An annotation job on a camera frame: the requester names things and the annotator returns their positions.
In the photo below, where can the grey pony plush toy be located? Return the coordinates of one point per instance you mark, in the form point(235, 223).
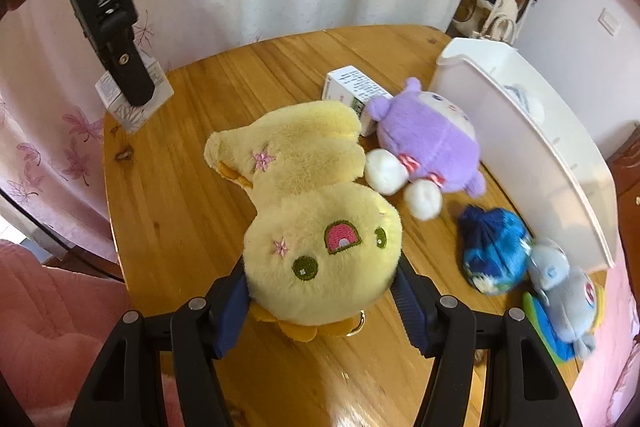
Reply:
point(565, 302)

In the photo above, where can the small white patterned box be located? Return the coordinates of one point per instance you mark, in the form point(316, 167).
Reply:
point(161, 92)

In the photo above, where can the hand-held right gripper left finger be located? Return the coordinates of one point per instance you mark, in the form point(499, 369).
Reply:
point(230, 322)

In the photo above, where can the pink quilted bedspread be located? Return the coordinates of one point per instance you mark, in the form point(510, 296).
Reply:
point(55, 337)

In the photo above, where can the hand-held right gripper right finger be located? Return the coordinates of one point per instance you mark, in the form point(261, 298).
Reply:
point(410, 312)

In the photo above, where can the yellow plush toy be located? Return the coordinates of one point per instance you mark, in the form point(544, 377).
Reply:
point(310, 207)

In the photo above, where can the white storage bin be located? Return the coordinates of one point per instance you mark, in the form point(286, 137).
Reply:
point(525, 157)

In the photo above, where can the purple plush toy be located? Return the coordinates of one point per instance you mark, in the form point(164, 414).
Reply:
point(430, 142)

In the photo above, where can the white medicine box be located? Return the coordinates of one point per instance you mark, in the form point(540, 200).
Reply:
point(350, 84)

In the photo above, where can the pink floral curtain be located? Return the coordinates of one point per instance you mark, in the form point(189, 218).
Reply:
point(45, 132)

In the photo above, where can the dark wooden headboard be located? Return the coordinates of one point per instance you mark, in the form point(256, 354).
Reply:
point(627, 162)

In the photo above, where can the blue cloth ball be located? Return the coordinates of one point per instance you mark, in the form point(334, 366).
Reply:
point(492, 252)

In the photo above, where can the white wall switch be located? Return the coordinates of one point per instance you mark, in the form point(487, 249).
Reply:
point(611, 22)

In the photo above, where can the pink blanket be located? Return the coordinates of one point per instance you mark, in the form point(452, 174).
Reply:
point(612, 322)

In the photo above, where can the white handbag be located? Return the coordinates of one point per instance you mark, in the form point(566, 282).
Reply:
point(500, 27)

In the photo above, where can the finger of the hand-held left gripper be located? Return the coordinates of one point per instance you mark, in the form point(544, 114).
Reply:
point(127, 67)

